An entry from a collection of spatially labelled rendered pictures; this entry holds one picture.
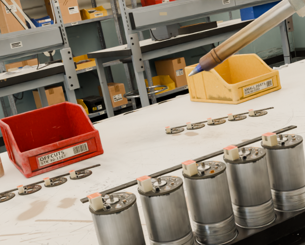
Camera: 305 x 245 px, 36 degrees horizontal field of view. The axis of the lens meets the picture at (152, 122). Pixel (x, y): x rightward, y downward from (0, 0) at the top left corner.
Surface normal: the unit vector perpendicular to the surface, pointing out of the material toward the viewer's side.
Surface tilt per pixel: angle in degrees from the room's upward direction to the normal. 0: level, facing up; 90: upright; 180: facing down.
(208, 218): 90
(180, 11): 90
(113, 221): 90
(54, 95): 91
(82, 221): 0
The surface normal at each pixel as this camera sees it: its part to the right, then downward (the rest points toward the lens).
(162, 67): -0.79, 0.32
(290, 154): 0.13, 0.19
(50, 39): 0.49, 0.09
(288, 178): -0.12, 0.24
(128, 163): -0.20, -0.96
